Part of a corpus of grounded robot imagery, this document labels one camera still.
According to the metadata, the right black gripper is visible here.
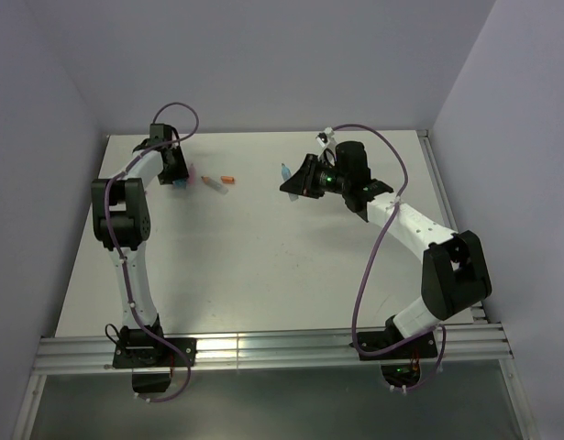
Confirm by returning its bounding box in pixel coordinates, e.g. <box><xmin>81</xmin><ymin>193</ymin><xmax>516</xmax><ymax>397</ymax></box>
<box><xmin>281</xmin><ymin>154</ymin><xmax>350</xmax><ymax>199</ymax></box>

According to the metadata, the blue marker pen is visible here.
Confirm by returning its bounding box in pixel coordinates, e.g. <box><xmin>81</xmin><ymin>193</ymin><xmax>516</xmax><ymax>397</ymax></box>
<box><xmin>280</xmin><ymin>163</ymin><xmax>299</xmax><ymax>202</ymax></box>

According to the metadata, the pink marker pen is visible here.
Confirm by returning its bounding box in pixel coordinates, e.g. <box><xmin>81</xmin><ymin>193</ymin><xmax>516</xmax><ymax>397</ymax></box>
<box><xmin>186</xmin><ymin>163</ymin><xmax>196</xmax><ymax>189</ymax></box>

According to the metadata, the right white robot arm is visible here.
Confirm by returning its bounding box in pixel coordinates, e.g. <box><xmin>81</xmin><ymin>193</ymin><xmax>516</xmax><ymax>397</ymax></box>
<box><xmin>280</xmin><ymin>141</ymin><xmax>492</xmax><ymax>358</ymax></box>

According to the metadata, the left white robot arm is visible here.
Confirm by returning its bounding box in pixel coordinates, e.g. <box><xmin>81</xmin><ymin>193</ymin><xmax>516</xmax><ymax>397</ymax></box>
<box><xmin>91</xmin><ymin>122</ymin><xmax>194</xmax><ymax>368</ymax></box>

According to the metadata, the orange marker pen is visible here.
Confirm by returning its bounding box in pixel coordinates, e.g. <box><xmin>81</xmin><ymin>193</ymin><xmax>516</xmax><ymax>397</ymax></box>
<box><xmin>201</xmin><ymin>176</ymin><xmax>228</xmax><ymax>194</ymax></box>

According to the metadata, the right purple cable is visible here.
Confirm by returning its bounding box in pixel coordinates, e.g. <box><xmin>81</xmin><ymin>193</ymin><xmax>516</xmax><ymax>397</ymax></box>
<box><xmin>331</xmin><ymin>122</ymin><xmax>448</xmax><ymax>395</ymax></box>

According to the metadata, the purple cable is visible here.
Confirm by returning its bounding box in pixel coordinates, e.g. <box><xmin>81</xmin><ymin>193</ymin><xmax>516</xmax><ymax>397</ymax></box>
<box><xmin>331</xmin><ymin>122</ymin><xmax>448</xmax><ymax>395</ymax></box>
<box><xmin>105</xmin><ymin>101</ymin><xmax>200</xmax><ymax>404</ymax></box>

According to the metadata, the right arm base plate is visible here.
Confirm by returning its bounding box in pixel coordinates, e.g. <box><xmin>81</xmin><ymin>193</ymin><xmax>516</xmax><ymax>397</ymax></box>
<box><xmin>356</xmin><ymin>329</ymin><xmax>437</xmax><ymax>391</ymax></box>

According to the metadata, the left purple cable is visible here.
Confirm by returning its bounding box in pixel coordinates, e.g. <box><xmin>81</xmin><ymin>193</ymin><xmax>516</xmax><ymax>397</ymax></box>
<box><xmin>105</xmin><ymin>101</ymin><xmax>200</xmax><ymax>404</ymax></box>

